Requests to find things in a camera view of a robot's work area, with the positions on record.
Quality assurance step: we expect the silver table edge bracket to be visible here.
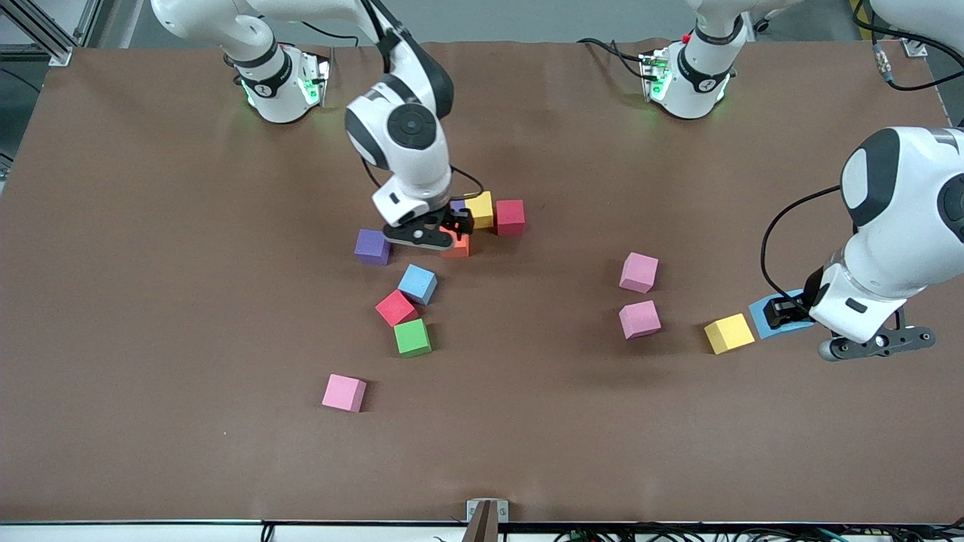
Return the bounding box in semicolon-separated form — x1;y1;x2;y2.
465;498;510;542

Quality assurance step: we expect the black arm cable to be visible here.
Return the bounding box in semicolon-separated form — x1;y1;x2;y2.
358;0;485;198
759;184;863;303

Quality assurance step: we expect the red foam cube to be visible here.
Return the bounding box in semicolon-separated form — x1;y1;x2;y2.
375;290;419;327
495;199;526;237

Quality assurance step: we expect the light blue foam cube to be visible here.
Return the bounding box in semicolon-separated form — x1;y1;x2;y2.
748;288;818;340
398;263;438;306

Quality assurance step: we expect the yellow foam cube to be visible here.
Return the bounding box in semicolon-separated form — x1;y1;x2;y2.
465;190;496;230
704;313;756;355

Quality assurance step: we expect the silver base connector plate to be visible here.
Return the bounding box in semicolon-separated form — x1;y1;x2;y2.
639;49;671;102
297;51;332;108

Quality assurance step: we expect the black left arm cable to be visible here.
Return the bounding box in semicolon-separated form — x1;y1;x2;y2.
759;184;863;303

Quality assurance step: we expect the pink foam cube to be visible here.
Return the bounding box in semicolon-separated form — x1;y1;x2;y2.
322;374;368;413
619;252;660;294
618;300;663;340

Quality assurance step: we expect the green foam cube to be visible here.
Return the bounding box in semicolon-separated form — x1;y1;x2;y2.
393;318;433;358

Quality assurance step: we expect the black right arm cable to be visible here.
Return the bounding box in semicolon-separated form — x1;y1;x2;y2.
358;0;485;198

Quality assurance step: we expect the brown table mat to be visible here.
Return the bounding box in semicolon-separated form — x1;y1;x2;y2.
0;38;964;525

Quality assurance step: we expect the black base cable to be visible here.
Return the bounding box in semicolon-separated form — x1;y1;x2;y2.
577;36;650;80

